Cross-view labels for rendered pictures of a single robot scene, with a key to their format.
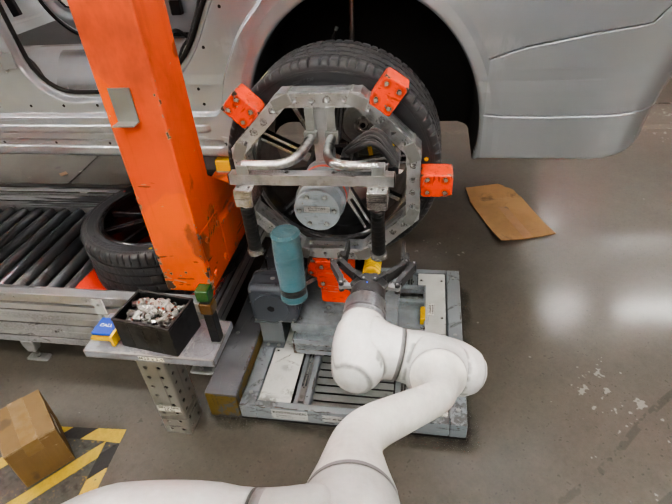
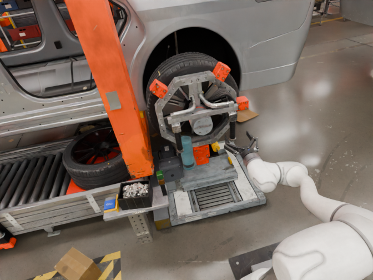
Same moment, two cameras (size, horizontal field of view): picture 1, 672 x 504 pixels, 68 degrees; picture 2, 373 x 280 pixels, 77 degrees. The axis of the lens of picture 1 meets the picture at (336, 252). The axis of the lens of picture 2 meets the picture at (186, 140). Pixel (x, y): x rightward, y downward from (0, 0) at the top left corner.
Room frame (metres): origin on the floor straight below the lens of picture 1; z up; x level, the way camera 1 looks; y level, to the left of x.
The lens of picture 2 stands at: (0.05, 0.52, 1.70)
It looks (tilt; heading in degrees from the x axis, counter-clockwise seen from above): 38 degrees down; 342
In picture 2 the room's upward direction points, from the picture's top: 8 degrees counter-clockwise
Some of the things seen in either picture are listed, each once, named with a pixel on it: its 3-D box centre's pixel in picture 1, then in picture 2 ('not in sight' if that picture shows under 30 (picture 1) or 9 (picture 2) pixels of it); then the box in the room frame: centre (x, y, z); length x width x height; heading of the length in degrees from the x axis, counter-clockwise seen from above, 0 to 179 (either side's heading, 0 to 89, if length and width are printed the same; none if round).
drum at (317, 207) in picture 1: (323, 191); (199, 118); (1.26, 0.02, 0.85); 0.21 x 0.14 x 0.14; 168
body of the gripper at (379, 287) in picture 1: (368, 289); (247, 152); (0.84, -0.06, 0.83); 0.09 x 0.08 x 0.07; 168
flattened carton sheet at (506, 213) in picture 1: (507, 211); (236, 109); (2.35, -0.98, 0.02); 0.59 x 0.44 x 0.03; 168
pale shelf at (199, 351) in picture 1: (159, 338); (136, 202); (1.15, 0.58, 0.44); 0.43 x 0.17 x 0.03; 78
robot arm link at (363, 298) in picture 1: (364, 312); (252, 161); (0.76, -0.05, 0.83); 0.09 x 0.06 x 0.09; 78
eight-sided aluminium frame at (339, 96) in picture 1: (328, 179); (196, 113); (1.33, 0.00, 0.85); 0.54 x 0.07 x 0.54; 78
